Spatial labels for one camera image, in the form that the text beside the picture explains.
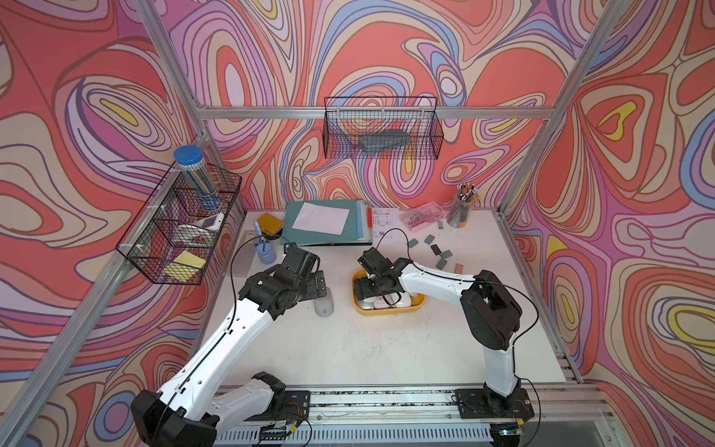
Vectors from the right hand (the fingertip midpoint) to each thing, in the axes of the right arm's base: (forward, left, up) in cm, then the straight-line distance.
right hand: (369, 295), depth 92 cm
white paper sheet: (+37, +18, 0) cm, 41 cm away
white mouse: (-3, -12, +2) cm, 12 cm away
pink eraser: (+11, -34, -3) cm, 36 cm away
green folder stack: (+30, +3, 0) cm, 30 cm away
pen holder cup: (+32, -38, +14) cm, 52 cm away
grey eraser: (+24, -19, -3) cm, 31 cm away
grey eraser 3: (+18, -31, -3) cm, 36 cm away
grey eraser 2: (+26, -26, -3) cm, 37 cm away
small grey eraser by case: (+33, -32, -2) cm, 46 cm away
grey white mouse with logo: (-3, +15, 0) cm, 15 cm away
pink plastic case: (+38, -23, -2) cm, 44 cm away
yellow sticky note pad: (-8, +43, +32) cm, 54 cm away
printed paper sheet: (+37, -9, -3) cm, 38 cm away
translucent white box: (+21, +48, -2) cm, 52 cm away
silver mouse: (-3, +1, -1) cm, 4 cm away
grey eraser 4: (+13, -28, -2) cm, 31 cm away
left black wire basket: (+5, +54, +27) cm, 60 cm away
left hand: (-5, +17, +17) cm, 24 cm away
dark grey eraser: (+21, -27, -3) cm, 34 cm away
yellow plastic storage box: (-3, -16, 0) cm, 16 cm away
